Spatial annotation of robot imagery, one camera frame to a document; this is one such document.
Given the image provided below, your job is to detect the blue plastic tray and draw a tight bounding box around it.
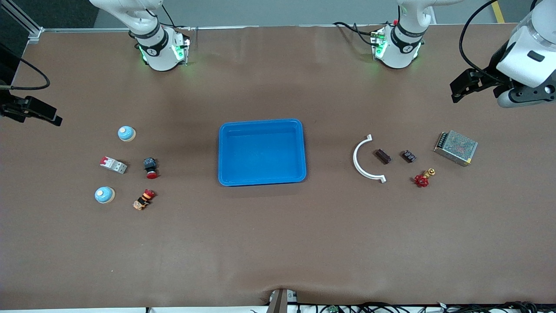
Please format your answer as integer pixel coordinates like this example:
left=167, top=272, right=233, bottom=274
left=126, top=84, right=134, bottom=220
left=218, top=118, right=307, bottom=187

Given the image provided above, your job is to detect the metal mesh power supply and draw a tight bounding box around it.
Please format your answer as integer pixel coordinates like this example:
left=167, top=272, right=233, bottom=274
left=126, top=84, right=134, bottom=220
left=434, top=130, right=479, bottom=167

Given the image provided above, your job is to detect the white red circuit breaker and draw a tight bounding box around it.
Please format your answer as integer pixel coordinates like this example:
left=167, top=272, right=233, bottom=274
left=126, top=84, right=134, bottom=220
left=99, top=156, right=128, bottom=174

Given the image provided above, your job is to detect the red black emergency stop button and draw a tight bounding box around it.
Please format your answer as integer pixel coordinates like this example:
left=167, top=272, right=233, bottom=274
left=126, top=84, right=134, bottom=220
left=143, top=157, right=159, bottom=180

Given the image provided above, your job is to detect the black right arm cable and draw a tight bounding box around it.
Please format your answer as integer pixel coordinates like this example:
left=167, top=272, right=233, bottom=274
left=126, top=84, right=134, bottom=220
left=0, top=43, right=51, bottom=91

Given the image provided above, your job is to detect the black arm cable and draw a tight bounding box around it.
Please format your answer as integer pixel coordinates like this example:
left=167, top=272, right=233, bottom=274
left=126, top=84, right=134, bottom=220
left=459, top=0, right=510, bottom=84
left=0, top=43, right=51, bottom=91

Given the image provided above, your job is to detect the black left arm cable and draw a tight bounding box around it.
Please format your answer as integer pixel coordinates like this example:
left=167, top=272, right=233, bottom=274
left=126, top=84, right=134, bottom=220
left=459, top=0, right=510, bottom=84

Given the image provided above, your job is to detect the aluminium frame profile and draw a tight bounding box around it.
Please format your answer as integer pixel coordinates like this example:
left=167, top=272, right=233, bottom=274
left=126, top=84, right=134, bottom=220
left=0, top=0, right=44, bottom=42

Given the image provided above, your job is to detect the red handle brass valve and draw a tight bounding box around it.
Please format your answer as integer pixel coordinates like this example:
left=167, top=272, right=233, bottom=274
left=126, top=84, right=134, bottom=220
left=413, top=168, right=436, bottom=188

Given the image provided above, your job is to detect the orange red push button switch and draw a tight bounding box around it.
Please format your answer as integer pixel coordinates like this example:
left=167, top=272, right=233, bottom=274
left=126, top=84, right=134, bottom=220
left=133, top=189, right=156, bottom=211

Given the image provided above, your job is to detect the white curved plastic bracket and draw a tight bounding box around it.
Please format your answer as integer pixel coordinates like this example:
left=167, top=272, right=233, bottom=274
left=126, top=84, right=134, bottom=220
left=352, top=134, right=387, bottom=184

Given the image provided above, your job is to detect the black base cable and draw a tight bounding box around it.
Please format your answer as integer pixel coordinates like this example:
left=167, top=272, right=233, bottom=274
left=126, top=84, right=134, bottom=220
left=333, top=21, right=379, bottom=47

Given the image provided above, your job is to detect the grey metal post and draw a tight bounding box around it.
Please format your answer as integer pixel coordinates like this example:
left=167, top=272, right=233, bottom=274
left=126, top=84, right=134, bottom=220
left=267, top=288, right=298, bottom=313

